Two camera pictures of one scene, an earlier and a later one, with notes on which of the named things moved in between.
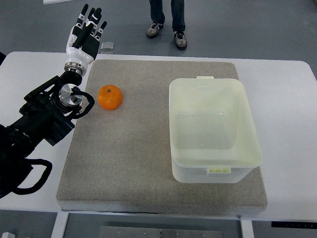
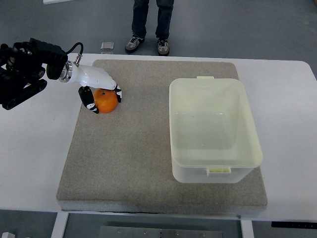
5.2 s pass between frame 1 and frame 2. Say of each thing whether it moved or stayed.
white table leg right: stayed
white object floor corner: stayed
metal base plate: stayed
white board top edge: stayed
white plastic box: stayed
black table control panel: stayed
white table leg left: stayed
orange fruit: moved
